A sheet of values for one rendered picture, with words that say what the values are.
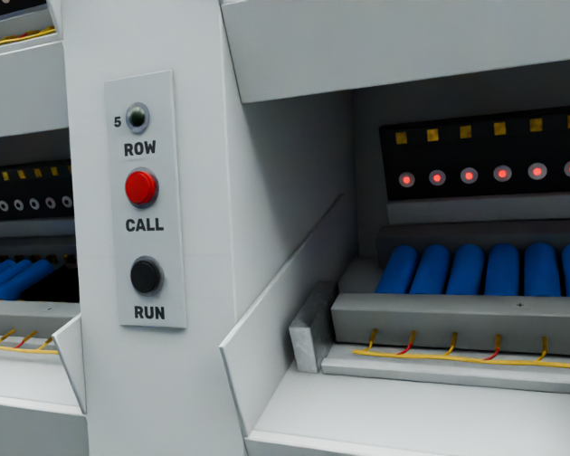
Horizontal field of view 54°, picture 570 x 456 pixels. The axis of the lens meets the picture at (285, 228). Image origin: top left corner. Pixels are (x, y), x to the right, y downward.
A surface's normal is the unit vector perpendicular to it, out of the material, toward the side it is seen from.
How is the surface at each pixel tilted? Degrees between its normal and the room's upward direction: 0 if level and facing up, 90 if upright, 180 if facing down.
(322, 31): 110
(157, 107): 90
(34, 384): 20
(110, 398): 90
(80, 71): 90
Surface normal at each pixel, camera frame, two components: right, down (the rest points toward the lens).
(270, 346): 0.91, -0.03
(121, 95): -0.40, 0.05
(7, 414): -0.36, 0.40
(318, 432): -0.19, -0.92
